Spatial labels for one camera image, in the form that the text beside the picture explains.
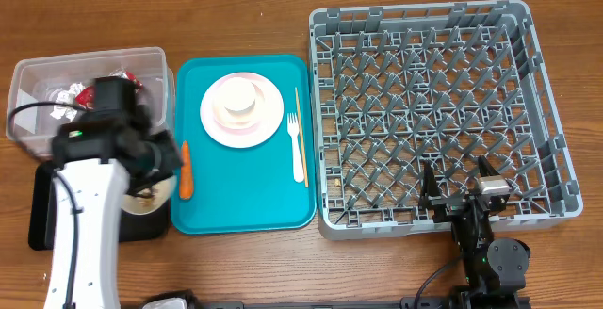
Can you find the teal plastic serving tray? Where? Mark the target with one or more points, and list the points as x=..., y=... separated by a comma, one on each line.
x=251, y=189

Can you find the peanut and rice scraps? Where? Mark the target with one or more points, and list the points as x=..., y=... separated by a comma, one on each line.
x=147, y=193

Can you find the white napkin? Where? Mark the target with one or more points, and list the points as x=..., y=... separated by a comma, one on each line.
x=65, y=96

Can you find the cream bowl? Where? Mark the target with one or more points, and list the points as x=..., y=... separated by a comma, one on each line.
x=137, y=206

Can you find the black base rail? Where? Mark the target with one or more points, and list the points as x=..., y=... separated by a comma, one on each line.
x=186, y=299

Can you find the clear plastic waste bin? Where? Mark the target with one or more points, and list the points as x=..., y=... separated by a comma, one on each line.
x=36, y=78

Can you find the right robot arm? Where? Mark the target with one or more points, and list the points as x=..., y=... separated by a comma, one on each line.
x=494, y=268

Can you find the orange carrot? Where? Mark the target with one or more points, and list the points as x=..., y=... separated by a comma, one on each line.
x=186, y=187

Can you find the large pink plate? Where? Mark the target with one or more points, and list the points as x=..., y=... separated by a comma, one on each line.
x=255, y=135

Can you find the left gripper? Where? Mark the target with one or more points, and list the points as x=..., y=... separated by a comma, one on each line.
x=167, y=140

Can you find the grey plastic dish rack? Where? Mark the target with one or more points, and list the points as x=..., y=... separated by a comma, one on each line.
x=394, y=86

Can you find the red snack wrapper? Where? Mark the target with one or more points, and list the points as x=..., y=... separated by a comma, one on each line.
x=86, y=96

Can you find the white plastic fork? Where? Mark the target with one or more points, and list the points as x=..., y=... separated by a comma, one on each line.
x=294, y=131

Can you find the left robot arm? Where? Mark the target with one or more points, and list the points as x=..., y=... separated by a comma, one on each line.
x=108, y=152

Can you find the black rectangular tray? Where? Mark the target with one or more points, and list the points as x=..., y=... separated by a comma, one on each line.
x=41, y=233

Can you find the cream plastic cup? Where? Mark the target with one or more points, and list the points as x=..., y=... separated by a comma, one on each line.
x=238, y=95

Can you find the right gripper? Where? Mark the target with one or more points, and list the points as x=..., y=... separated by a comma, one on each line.
x=451, y=205

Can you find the wooden chopstick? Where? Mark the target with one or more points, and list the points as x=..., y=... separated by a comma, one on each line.
x=301, y=135

